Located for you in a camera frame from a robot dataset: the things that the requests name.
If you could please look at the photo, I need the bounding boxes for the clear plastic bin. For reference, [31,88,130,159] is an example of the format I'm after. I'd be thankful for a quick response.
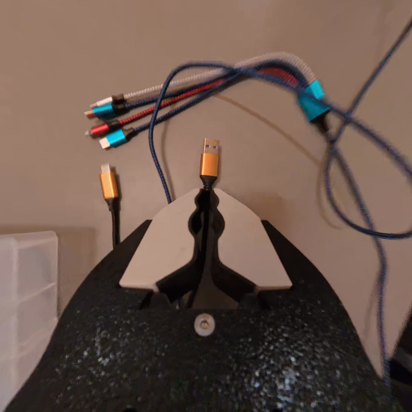
[0,230,59,403]

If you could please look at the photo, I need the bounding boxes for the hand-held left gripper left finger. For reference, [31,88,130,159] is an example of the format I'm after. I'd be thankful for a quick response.
[119,188,205,301]

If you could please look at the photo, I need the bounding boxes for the black office chair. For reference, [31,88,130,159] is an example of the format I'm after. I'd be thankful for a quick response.
[388,325,412,412]

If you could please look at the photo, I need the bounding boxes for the orange plug black usb cable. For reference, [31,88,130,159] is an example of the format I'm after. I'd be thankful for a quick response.
[99,138,223,309]

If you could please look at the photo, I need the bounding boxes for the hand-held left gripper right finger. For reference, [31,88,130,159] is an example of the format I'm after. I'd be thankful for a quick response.
[209,189,293,303]

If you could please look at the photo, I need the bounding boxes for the blue multi-head usb cable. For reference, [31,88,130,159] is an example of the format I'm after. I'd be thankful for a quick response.
[84,14,412,390]

